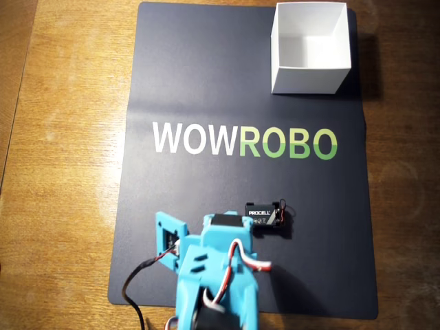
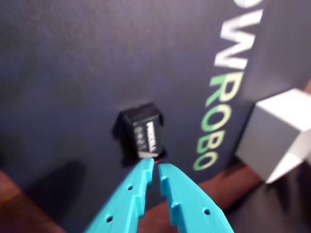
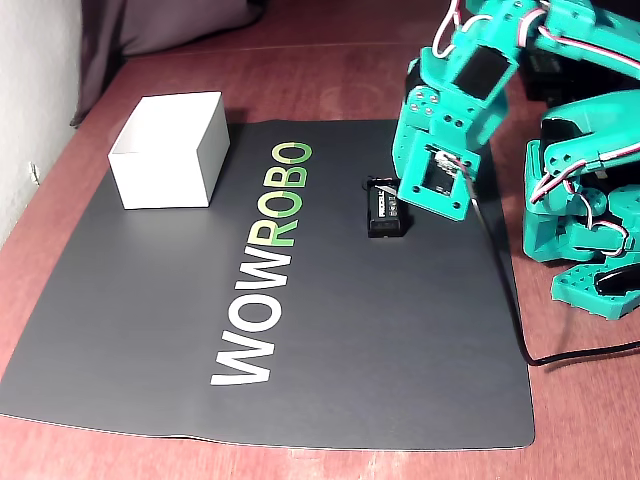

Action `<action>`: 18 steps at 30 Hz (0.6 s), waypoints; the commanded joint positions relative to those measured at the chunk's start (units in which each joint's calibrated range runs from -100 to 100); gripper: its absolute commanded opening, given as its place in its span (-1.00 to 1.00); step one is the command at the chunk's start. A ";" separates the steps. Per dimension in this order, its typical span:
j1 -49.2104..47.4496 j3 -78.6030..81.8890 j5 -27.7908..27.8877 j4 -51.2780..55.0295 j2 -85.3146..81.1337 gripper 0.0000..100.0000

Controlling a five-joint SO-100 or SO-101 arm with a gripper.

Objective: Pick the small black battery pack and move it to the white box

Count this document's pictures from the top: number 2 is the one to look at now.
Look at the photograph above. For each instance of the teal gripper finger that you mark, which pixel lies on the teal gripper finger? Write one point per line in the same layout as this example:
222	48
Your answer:
121	201
192	204

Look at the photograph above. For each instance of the small black battery pack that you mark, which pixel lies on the small black battery pack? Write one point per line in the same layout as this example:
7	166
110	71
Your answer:
143	133

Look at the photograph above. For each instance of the white cardboard box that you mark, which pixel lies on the white cardboard box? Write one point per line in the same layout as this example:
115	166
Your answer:
272	126

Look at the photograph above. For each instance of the black WOWROBO printed mat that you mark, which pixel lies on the black WOWROBO printed mat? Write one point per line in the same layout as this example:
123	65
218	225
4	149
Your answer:
73	60

